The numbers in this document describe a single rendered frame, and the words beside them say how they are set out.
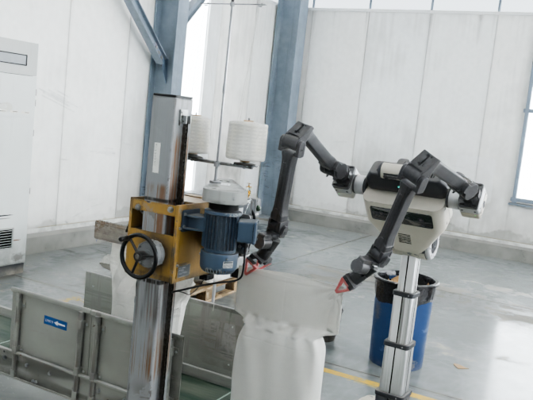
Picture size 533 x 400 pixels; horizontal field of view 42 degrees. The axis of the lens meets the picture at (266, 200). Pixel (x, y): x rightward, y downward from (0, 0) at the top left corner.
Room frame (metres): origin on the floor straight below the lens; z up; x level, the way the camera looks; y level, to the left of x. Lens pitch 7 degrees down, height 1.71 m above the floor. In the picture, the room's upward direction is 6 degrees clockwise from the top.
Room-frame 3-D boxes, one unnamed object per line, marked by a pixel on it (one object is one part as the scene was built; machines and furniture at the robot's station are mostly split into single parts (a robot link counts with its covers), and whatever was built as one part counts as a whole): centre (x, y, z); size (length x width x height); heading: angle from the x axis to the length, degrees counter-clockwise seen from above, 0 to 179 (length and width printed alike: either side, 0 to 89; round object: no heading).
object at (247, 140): (2.83, 0.11, 1.61); 0.17 x 0.17 x 0.17
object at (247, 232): (2.69, 0.06, 1.25); 0.10 x 0.08 x 0.12; 177
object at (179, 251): (2.83, 0.37, 1.18); 0.34 x 0.25 x 0.31; 153
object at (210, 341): (3.59, 0.51, 0.54); 1.05 x 0.02 x 0.41; 63
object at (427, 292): (4.99, -1.09, 0.32); 0.51 x 0.48 x 0.65; 153
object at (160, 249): (2.65, 0.43, 1.14); 0.11 x 0.06 x 0.11; 63
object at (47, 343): (3.12, 0.76, 0.54); 1.05 x 0.02 x 0.41; 63
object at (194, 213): (2.70, 0.26, 1.27); 0.12 x 0.09 x 0.09; 153
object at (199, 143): (2.94, 0.34, 1.61); 0.15 x 0.14 x 0.17; 63
